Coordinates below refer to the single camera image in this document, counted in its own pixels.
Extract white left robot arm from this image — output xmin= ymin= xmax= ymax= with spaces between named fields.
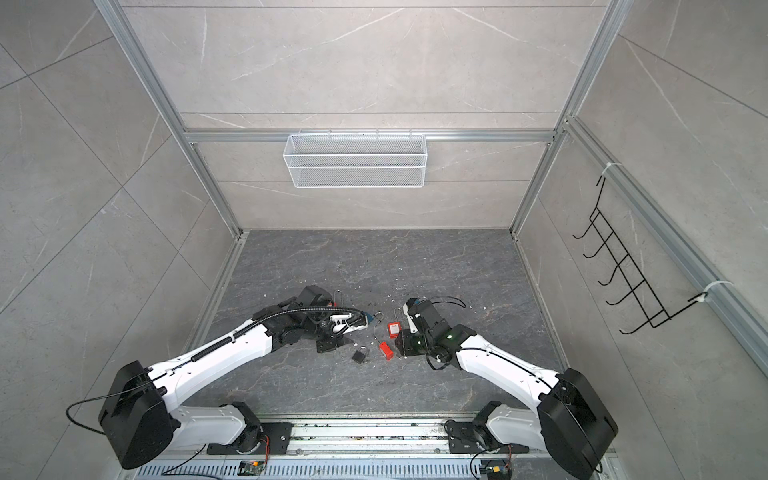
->
xmin=94 ymin=285 xmax=372 ymax=470

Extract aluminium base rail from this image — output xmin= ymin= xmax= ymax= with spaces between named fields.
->
xmin=119 ymin=414 xmax=569 ymax=479

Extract white wire mesh basket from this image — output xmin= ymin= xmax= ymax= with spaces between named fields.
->
xmin=283 ymin=133 xmax=428 ymax=189

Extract red padlock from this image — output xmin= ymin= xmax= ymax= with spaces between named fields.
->
xmin=387 ymin=322 xmax=402 ymax=339
xmin=378 ymin=341 xmax=394 ymax=361

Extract black wire hook rack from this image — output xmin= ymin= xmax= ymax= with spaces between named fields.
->
xmin=572 ymin=176 xmax=709 ymax=336

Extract small black padlock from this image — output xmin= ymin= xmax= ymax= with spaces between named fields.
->
xmin=351 ymin=346 xmax=369 ymax=365

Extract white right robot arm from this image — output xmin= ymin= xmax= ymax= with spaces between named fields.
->
xmin=395 ymin=298 xmax=619 ymax=479

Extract blue padlock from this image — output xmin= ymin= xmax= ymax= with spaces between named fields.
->
xmin=365 ymin=312 xmax=384 ymax=325

